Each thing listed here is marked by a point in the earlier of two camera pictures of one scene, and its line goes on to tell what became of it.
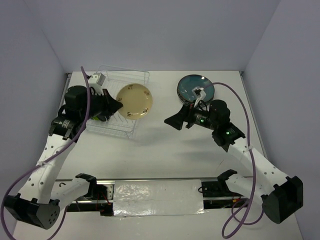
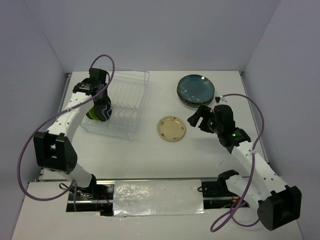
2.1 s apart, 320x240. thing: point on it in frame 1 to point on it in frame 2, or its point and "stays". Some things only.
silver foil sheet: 160,197 stays
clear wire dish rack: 118,125 stays
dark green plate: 186,85 stays
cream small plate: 136,99 to 171,128
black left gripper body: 96,105 to 105,91
